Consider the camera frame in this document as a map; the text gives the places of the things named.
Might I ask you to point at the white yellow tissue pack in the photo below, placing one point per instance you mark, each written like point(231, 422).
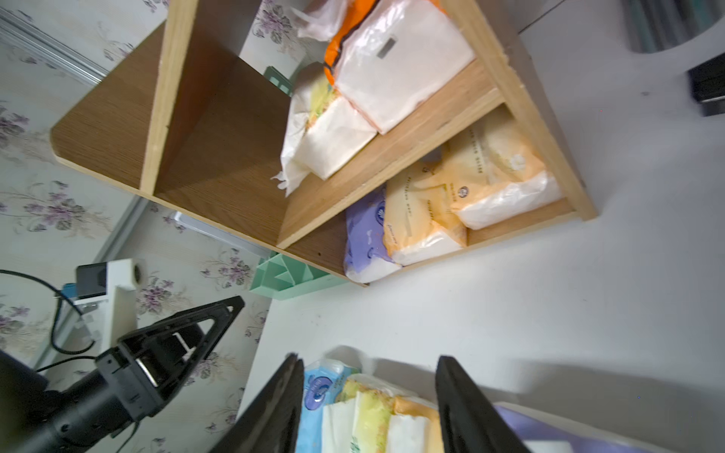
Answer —
point(323, 131)

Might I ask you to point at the blue tissue pack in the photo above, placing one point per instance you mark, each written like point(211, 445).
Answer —
point(324, 380)

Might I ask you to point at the orange-yellow tissue pack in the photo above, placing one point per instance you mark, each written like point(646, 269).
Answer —
point(415, 426)

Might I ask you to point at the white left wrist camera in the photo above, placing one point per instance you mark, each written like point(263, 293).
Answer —
point(104, 306)

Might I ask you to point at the green plastic file organizer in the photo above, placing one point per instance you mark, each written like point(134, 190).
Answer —
point(281, 277)

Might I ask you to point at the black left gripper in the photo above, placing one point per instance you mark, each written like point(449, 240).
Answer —
point(152, 363)

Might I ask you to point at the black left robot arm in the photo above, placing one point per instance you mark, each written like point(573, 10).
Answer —
point(35, 418)

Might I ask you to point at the white purple tissue pack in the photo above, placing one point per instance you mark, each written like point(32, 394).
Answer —
point(545, 432)

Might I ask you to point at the yellow-green tissue pack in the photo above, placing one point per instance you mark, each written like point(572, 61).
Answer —
point(358, 419)

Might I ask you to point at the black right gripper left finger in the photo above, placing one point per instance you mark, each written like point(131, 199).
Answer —
point(270, 423)

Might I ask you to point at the black stapler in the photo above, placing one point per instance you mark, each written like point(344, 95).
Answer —
point(707, 85)

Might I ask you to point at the orange tissue pack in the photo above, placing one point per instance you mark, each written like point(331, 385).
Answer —
point(385, 57)

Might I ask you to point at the wooden three-tier shelf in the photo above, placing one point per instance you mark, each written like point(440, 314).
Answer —
point(438, 100)

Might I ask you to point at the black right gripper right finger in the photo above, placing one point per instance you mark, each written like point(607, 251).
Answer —
point(469, 422)

